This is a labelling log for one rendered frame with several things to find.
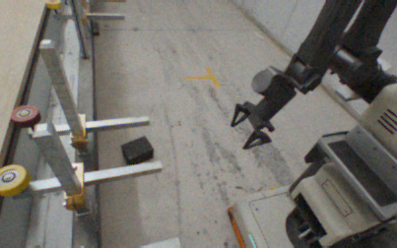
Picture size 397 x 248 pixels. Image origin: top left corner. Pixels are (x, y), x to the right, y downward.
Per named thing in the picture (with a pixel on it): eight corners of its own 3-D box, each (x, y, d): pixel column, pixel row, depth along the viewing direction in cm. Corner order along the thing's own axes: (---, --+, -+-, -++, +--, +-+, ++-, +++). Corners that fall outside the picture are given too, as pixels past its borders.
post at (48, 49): (90, 149, 94) (54, 38, 59) (90, 155, 92) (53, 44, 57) (81, 151, 93) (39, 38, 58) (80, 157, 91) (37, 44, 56)
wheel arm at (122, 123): (148, 121, 98) (148, 114, 94) (149, 127, 95) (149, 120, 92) (33, 135, 85) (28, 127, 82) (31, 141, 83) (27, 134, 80)
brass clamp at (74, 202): (88, 170, 76) (85, 161, 72) (89, 208, 67) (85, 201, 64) (68, 173, 74) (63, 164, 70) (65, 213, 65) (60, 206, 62)
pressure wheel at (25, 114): (33, 146, 79) (19, 124, 71) (19, 136, 82) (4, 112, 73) (53, 133, 84) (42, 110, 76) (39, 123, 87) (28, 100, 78)
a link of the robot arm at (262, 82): (325, 80, 54) (303, 61, 60) (302, 61, 47) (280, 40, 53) (287, 114, 60) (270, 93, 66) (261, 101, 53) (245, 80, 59)
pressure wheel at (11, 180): (5, 211, 64) (-17, 191, 56) (14, 185, 69) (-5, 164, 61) (36, 207, 66) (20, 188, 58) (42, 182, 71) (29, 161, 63)
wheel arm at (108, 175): (160, 165, 80) (160, 158, 77) (162, 174, 78) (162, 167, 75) (17, 191, 68) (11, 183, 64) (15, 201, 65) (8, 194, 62)
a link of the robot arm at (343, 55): (378, 68, 60) (363, 57, 63) (373, 46, 53) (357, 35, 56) (346, 92, 64) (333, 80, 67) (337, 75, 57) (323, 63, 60)
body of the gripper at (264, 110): (256, 128, 60) (277, 108, 57) (241, 104, 67) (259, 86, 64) (271, 134, 64) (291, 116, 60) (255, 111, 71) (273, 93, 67)
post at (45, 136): (94, 212, 83) (51, 120, 48) (94, 220, 81) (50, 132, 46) (83, 214, 82) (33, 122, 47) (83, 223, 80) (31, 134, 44)
